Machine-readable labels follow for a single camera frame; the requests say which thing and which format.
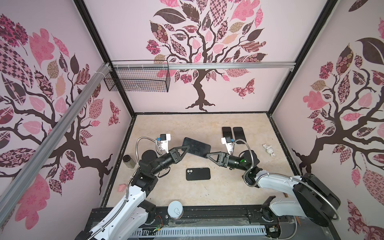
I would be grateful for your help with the black smartphone with silver frame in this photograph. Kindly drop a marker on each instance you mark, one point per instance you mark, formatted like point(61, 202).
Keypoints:
point(227, 135)

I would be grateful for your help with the glass spice jar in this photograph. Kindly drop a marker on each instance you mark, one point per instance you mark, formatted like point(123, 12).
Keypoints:
point(129, 162)

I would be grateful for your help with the silver aluminium rail back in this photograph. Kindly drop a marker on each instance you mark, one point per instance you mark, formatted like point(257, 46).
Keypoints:
point(205, 66)

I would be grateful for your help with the black wire basket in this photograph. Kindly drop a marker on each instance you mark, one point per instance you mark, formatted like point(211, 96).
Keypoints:
point(139, 76)

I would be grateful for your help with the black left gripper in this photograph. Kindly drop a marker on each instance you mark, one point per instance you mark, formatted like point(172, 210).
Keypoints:
point(175, 155)

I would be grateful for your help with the white round can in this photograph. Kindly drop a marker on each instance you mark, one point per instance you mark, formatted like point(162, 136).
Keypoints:
point(175, 210)

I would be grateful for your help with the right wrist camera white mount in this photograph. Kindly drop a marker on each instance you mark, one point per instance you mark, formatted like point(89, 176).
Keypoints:
point(229, 143)

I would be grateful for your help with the small white figurine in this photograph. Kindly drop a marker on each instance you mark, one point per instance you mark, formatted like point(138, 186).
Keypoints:
point(269, 150)

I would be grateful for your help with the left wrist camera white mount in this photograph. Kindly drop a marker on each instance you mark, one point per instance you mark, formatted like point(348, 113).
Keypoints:
point(162, 143)

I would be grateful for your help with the white slotted cable duct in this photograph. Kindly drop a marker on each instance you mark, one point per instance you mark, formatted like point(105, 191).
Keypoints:
point(215, 231)

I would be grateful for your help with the silver aluminium rail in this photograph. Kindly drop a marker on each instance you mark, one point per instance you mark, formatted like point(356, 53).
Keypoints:
point(22, 181)
point(205, 66)

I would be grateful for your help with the silver aluminium rail left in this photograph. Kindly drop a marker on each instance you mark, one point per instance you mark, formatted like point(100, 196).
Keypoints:
point(22, 181)

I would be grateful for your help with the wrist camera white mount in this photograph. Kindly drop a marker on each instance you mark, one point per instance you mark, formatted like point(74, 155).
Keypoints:
point(162, 143)
point(229, 143)

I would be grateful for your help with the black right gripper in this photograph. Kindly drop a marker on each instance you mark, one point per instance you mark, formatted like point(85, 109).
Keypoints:
point(224, 160)

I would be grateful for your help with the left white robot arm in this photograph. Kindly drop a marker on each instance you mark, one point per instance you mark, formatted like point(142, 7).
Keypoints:
point(133, 210)

